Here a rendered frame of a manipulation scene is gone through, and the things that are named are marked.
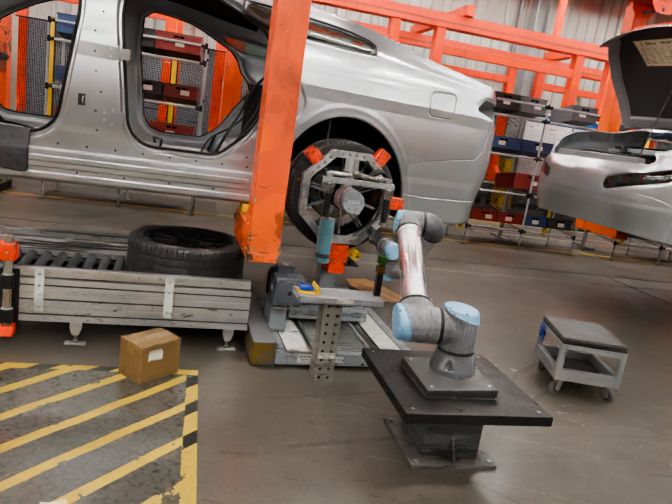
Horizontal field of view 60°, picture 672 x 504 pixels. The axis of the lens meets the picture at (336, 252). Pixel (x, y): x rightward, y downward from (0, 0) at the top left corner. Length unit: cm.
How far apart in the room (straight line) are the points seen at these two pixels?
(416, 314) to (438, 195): 157
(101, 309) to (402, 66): 216
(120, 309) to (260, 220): 83
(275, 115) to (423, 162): 117
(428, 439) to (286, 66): 179
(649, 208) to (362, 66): 255
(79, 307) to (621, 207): 392
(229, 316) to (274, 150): 91
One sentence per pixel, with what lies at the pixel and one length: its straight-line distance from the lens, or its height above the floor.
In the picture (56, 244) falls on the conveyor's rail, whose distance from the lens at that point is 393.
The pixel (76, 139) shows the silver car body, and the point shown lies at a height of 98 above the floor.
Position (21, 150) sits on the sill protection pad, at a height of 89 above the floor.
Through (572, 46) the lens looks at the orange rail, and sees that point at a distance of 1099.
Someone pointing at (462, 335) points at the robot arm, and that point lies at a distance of 238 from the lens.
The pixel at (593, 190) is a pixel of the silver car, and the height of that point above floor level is 105.
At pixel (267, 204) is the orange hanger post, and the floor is 82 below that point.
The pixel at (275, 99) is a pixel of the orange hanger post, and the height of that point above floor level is 133.
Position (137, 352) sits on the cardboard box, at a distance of 278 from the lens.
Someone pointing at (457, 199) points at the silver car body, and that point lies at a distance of 385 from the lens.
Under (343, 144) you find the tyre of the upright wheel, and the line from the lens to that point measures 346.
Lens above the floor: 125
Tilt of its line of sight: 12 degrees down
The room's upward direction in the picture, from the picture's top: 9 degrees clockwise
